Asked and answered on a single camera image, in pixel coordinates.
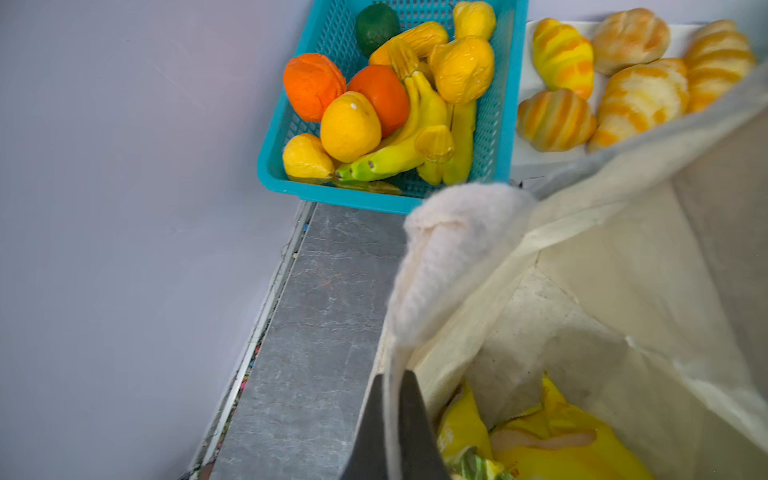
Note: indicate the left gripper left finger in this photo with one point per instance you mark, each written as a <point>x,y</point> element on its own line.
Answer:
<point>367,460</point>

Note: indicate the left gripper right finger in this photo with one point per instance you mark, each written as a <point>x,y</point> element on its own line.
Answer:
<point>420,458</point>

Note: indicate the green-yellow snack bag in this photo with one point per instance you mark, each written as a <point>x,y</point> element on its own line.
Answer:
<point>468,464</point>

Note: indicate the yellow chips bag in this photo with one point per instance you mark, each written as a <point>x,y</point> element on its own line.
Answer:
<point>553,440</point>

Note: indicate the beige canvas tote bag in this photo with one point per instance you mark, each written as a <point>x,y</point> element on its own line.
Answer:
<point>634,278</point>

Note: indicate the yellow toy lemon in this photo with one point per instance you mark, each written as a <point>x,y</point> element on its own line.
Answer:
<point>305,160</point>

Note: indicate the toy banana bunch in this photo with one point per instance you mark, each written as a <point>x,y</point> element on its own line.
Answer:
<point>437,139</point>

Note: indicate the yellow toy apple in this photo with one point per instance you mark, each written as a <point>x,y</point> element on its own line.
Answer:
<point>350,127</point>

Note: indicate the toy striped bread roll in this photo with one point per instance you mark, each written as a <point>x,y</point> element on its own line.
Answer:
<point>555,121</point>

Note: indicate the toy orange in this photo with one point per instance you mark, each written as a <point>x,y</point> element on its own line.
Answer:
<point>382,87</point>
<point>312,82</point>

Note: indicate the white plastic tray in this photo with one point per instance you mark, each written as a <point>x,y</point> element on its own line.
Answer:
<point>562,55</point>

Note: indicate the toy croissant bread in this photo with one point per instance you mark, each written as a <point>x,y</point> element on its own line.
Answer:
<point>638,99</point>

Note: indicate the green toy lime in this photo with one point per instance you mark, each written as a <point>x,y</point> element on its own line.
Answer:
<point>374,26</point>

